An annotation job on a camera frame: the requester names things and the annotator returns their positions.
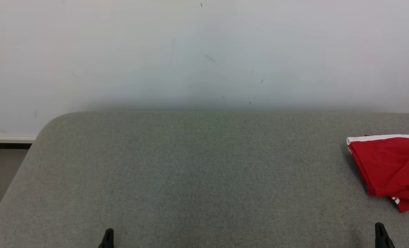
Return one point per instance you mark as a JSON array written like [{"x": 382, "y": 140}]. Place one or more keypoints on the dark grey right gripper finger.
[{"x": 383, "y": 239}]

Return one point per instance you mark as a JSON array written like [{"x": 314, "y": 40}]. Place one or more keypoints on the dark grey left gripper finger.
[{"x": 108, "y": 241}]

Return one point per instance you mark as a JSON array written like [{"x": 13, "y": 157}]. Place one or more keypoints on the red shorts with white trim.
[{"x": 390, "y": 165}]

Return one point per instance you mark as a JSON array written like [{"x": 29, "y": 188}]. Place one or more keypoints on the white and black wall baseboard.
[{"x": 6, "y": 142}]

